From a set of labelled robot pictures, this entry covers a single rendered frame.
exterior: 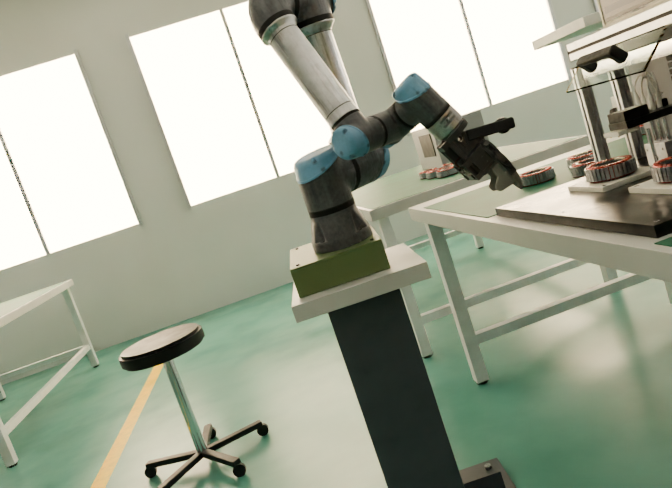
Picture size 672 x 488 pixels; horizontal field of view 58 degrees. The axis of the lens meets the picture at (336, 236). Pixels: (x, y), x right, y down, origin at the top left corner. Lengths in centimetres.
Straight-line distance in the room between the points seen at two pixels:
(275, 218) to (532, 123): 272
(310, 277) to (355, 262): 11
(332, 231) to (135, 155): 458
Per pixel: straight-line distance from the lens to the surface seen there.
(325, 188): 142
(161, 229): 588
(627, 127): 155
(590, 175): 153
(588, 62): 122
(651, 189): 133
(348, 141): 130
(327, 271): 140
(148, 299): 599
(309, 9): 153
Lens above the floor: 104
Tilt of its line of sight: 7 degrees down
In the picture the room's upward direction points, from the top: 19 degrees counter-clockwise
